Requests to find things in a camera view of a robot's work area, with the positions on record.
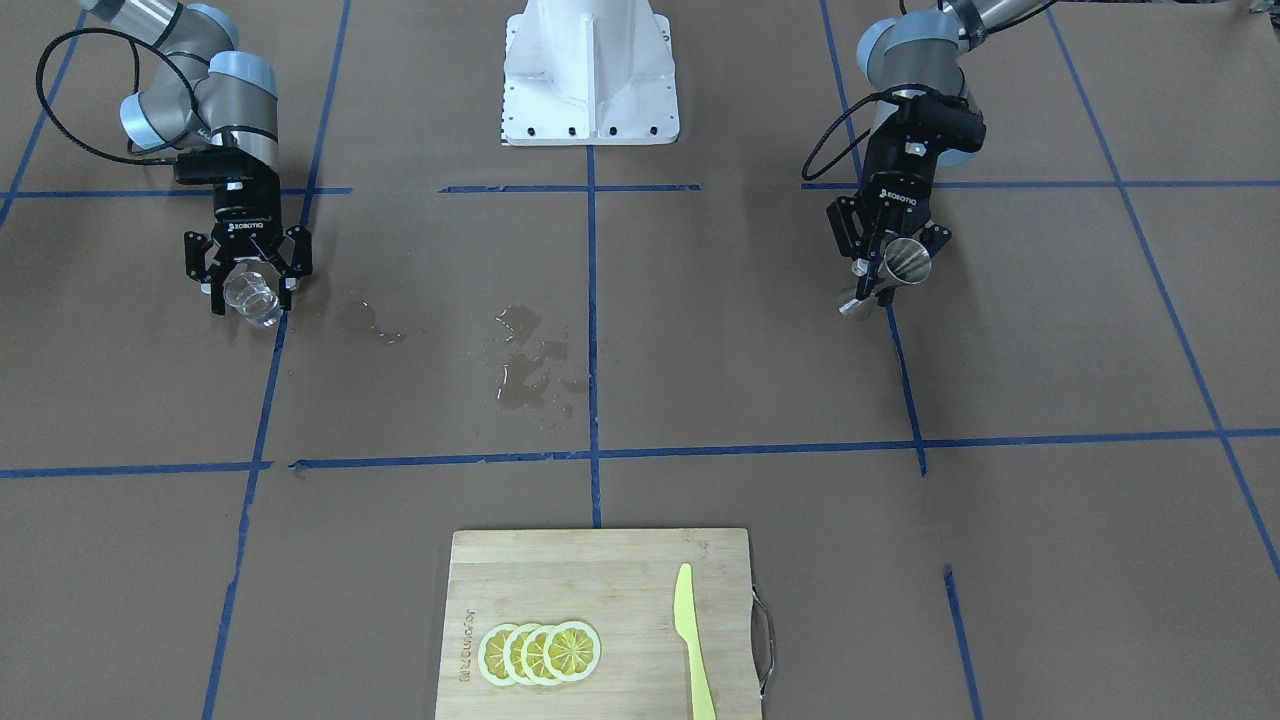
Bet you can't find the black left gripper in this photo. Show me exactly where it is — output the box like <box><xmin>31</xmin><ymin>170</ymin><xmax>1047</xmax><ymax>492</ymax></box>
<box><xmin>826</xmin><ymin>96</ymin><xmax>987</xmax><ymax>307</ymax></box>

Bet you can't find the yellow plastic knife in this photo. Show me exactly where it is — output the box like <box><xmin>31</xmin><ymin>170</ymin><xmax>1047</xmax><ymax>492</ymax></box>
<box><xmin>673</xmin><ymin>562</ymin><xmax>717</xmax><ymax>719</ymax></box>

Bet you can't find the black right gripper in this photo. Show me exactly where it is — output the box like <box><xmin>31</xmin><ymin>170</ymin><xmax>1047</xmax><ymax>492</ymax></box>
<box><xmin>174</xmin><ymin>146</ymin><xmax>314</xmax><ymax>316</ymax></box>

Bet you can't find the clear glass beaker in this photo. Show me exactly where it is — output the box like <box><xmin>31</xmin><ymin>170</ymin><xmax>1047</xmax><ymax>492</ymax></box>
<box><xmin>223</xmin><ymin>272</ymin><xmax>284</xmax><ymax>328</ymax></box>

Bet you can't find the lemon slice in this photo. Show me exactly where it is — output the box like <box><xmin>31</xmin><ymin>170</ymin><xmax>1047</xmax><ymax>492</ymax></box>
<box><xmin>543</xmin><ymin>620</ymin><xmax>602</xmax><ymax>682</ymax></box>
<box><xmin>502</xmin><ymin>623</ymin><xmax>538</xmax><ymax>685</ymax></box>
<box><xmin>518</xmin><ymin>625</ymin><xmax>559</xmax><ymax>685</ymax></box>
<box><xmin>479</xmin><ymin>623</ymin><xmax>516</xmax><ymax>687</ymax></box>

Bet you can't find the wooden cutting board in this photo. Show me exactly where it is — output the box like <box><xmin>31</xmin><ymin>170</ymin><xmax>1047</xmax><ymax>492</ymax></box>
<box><xmin>434</xmin><ymin>528</ymin><xmax>763</xmax><ymax>719</ymax></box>

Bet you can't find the steel jigger measuring cup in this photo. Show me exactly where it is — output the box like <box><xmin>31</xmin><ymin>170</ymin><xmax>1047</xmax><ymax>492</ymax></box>
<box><xmin>838</xmin><ymin>237</ymin><xmax>933</xmax><ymax>318</ymax></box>

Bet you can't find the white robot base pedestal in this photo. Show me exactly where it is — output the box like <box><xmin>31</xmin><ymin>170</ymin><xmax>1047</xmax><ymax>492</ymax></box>
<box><xmin>500</xmin><ymin>1</ymin><xmax>681</xmax><ymax>147</ymax></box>

